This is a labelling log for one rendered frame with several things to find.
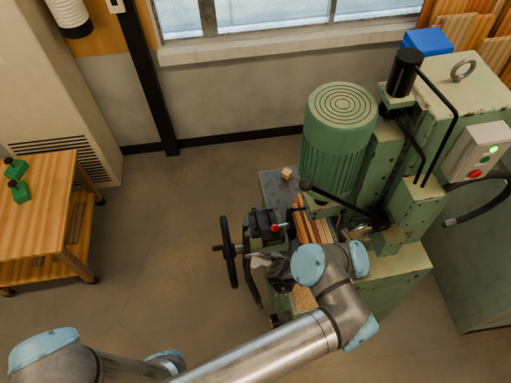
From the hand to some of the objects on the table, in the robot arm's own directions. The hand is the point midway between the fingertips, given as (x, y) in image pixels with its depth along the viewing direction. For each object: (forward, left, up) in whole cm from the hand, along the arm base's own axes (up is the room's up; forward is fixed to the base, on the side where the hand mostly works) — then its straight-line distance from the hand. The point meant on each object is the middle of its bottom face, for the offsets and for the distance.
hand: (258, 271), depth 116 cm
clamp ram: (+20, -9, -13) cm, 26 cm away
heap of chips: (-4, -18, -13) cm, 22 cm away
